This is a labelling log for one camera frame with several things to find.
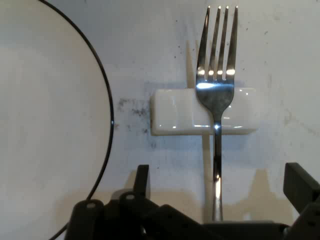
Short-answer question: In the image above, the white ceramic cutlery rest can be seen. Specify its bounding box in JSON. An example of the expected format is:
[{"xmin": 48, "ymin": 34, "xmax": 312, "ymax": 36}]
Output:
[{"xmin": 150, "ymin": 87, "xmax": 258, "ymax": 137}]

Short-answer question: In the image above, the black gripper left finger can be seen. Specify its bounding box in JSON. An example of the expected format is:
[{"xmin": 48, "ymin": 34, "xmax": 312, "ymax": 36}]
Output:
[{"xmin": 65, "ymin": 164, "xmax": 202, "ymax": 240}]

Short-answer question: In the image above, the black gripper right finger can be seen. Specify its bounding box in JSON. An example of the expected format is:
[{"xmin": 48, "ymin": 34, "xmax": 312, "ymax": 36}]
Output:
[{"xmin": 283, "ymin": 162, "xmax": 320, "ymax": 240}]

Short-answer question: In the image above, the white plate with black rim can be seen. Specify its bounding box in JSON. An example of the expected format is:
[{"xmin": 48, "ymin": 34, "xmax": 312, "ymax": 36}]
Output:
[{"xmin": 0, "ymin": 0, "xmax": 115, "ymax": 240}]

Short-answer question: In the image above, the silver metal fork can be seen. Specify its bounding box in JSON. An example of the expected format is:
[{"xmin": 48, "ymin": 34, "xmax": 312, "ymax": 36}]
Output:
[{"xmin": 195, "ymin": 5, "xmax": 240, "ymax": 222}]

